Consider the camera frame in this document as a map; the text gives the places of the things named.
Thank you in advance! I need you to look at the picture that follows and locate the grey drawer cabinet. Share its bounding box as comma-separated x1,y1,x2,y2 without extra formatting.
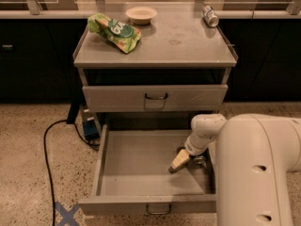
72,3,239,134

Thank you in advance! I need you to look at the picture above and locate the silver soda can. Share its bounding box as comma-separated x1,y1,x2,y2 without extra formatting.
203,6,219,27

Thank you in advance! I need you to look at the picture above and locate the blue power box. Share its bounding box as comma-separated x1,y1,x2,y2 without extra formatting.
80,106,99,140

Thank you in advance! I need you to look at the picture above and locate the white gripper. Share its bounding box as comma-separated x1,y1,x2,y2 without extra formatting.
168,132,216,173

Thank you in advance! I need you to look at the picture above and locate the black cable left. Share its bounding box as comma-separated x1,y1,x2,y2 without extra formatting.
42,119,101,226

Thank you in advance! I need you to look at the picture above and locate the closed grey top drawer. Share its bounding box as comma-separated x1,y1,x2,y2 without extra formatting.
83,85,228,112

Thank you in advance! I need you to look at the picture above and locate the green chip bag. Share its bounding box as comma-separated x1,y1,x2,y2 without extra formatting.
87,13,142,54

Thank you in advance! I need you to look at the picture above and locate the beige paper bowl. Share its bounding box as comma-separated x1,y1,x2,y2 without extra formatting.
126,7,157,25

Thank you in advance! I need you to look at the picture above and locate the blue pepsi can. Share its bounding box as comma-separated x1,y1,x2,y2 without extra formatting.
177,147,207,165

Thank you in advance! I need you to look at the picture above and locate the dark lab counter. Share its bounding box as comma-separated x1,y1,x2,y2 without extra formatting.
0,17,301,103

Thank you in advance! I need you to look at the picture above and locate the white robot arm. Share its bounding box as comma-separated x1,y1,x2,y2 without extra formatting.
169,114,301,226

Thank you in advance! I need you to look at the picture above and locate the blue tape cross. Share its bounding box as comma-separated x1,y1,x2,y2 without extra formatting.
55,202,79,226

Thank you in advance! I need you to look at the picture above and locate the open grey middle drawer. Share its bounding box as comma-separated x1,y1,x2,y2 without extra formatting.
79,126,216,216

